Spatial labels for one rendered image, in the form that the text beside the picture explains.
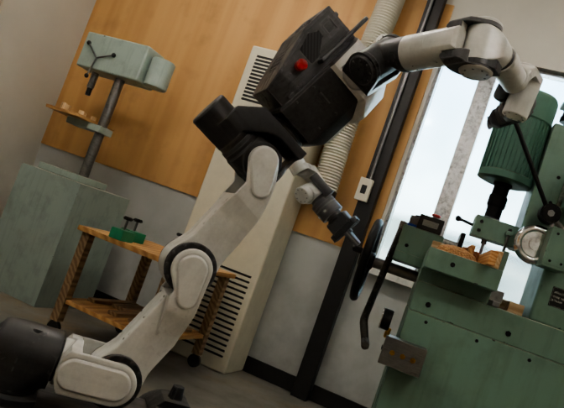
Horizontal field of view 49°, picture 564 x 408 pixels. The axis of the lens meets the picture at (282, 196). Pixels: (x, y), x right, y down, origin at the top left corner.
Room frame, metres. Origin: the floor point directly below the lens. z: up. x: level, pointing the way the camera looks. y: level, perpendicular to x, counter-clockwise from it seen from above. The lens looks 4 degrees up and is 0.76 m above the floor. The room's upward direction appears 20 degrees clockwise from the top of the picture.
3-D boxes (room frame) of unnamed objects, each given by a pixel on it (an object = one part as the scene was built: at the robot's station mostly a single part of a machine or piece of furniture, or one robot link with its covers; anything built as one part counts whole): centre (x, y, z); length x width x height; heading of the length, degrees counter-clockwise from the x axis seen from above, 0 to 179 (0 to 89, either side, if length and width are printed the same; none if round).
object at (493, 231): (2.02, -0.69, 1.03); 0.14 x 0.07 x 0.09; 77
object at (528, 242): (1.88, -0.77, 1.02); 0.12 x 0.03 x 0.12; 77
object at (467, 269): (2.05, -0.57, 0.87); 0.61 x 0.30 x 0.06; 167
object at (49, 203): (3.69, 1.14, 0.79); 0.62 x 0.48 x 1.58; 68
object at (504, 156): (2.03, -0.67, 1.35); 0.18 x 0.18 x 0.31
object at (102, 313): (3.16, 0.47, 0.32); 0.66 x 0.57 x 0.64; 158
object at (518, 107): (1.61, -0.49, 1.33); 0.11 x 0.11 x 0.11; 77
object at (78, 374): (1.70, 0.31, 0.28); 0.21 x 0.20 x 0.13; 107
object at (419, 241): (2.07, -0.49, 0.91); 0.15 x 0.14 x 0.09; 167
